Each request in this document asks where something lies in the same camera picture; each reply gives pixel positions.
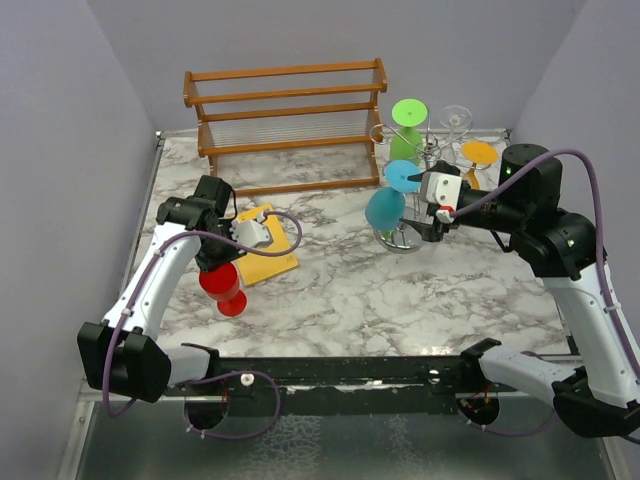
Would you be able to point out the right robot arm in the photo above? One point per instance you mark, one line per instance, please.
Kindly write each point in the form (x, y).
(566, 252)

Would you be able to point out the wooden shelf rack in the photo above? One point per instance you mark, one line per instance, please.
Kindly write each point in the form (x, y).
(283, 108)

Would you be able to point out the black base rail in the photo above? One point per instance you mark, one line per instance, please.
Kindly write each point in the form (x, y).
(328, 386)

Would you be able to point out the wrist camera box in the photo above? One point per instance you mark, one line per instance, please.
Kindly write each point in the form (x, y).
(251, 232)
(441, 190)

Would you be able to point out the green plastic wine glass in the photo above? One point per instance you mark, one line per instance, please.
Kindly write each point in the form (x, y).
(407, 143)

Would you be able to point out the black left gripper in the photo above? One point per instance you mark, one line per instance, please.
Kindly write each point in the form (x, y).
(206, 262)

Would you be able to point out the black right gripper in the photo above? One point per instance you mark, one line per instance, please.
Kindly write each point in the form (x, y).
(432, 231)

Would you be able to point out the clear champagne flute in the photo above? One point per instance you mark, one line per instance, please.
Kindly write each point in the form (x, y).
(457, 120)

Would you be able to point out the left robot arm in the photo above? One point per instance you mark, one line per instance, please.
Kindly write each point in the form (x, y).
(120, 354)

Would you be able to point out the blue plastic wine glass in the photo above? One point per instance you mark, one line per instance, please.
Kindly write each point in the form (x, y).
(386, 207)

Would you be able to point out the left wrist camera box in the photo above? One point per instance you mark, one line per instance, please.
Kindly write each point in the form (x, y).
(251, 232)

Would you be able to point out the chrome wine glass rack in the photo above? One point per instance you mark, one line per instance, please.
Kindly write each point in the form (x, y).
(403, 239)

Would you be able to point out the yellow plastic wine glass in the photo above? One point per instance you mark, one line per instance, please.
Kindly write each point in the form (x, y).
(481, 156)

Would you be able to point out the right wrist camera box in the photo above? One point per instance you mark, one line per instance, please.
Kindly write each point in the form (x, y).
(441, 190)

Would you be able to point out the red plastic wine glass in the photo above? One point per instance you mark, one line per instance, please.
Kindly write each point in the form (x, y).
(223, 286)

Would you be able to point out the yellow book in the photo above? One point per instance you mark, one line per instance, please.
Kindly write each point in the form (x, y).
(254, 269)

